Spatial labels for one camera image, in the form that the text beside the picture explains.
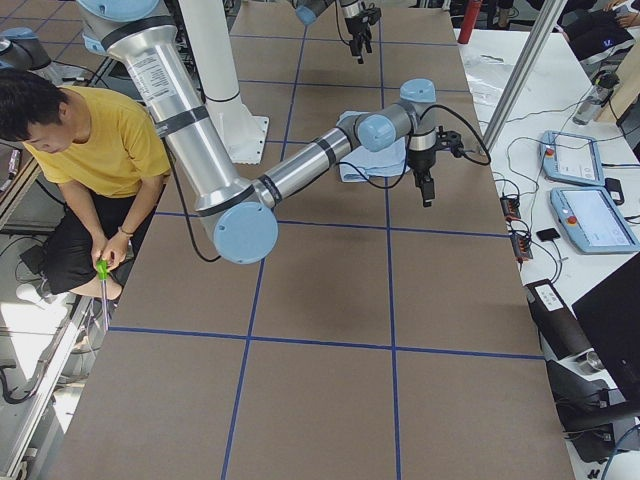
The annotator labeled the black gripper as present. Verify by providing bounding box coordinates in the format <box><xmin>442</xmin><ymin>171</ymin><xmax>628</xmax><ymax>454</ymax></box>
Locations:
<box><xmin>408</xmin><ymin>148</ymin><xmax>436</xmax><ymax>207</ymax></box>
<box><xmin>345</xmin><ymin>9</ymin><xmax>381</xmax><ymax>64</ymax></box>

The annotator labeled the light blue button-up shirt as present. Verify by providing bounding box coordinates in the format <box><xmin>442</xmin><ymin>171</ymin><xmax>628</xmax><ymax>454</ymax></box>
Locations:
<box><xmin>339</xmin><ymin>114</ymin><xmax>408</xmax><ymax>182</ymax></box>

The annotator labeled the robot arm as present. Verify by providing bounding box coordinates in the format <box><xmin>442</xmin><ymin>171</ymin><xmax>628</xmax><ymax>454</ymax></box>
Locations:
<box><xmin>79</xmin><ymin>1</ymin><xmax>436</xmax><ymax>264</ymax></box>
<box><xmin>294</xmin><ymin>0</ymin><xmax>382</xmax><ymax>64</ymax></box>

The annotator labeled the right orange-port USB hub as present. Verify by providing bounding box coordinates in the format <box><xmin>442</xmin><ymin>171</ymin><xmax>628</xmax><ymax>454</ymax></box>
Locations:
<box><xmin>510</xmin><ymin>231</ymin><xmax>533</xmax><ymax>263</ymax></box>

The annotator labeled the red bottle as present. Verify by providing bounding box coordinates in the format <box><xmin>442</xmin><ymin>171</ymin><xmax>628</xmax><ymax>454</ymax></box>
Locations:
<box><xmin>457</xmin><ymin>0</ymin><xmax>483</xmax><ymax>45</ymax></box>

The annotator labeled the clear plastic bag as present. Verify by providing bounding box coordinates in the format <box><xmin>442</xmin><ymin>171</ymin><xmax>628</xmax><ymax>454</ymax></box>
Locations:
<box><xmin>463</xmin><ymin>55</ymin><xmax>514</xmax><ymax>107</ymax></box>

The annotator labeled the upper blue teach pendant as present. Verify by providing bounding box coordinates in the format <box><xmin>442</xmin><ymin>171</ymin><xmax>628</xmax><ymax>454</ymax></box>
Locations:
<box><xmin>540</xmin><ymin>130</ymin><xmax>605</xmax><ymax>187</ymax></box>

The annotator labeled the blue teach pendant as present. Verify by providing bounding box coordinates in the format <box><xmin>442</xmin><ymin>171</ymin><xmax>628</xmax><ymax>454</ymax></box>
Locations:
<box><xmin>549</xmin><ymin>187</ymin><xmax>639</xmax><ymax>254</ymax></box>
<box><xmin>540</xmin><ymin>130</ymin><xmax>605</xmax><ymax>187</ymax></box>

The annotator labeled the lower blue teach pendant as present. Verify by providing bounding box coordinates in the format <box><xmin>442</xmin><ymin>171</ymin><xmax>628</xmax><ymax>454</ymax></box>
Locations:
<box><xmin>549</xmin><ymin>187</ymin><xmax>639</xmax><ymax>254</ymax></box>

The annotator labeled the black monitor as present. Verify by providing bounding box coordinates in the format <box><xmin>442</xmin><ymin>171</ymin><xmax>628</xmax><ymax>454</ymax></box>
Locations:
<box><xmin>572</xmin><ymin>255</ymin><xmax>639</xmax><ymax>401</ymax></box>

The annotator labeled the person in yellow shirt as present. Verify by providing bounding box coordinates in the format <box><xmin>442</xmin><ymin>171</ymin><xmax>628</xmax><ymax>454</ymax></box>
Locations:
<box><xmin>1</xmin><ymin>68</ymin><xmax>170</xmax><ymax>301</ymax></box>

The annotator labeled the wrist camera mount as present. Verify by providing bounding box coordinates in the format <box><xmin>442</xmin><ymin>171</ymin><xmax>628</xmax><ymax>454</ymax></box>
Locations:
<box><xmin>436</xmin><ymin>126</ymin><xmax>465</xmax><ymax>158</ymax></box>

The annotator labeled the grey aluminium frame post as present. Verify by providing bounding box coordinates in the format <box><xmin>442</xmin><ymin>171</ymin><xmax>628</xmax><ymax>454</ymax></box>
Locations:
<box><xmin>483</xmin><ymin>0</ymin><xmax>567</xmax><ymax>156</ymax></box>

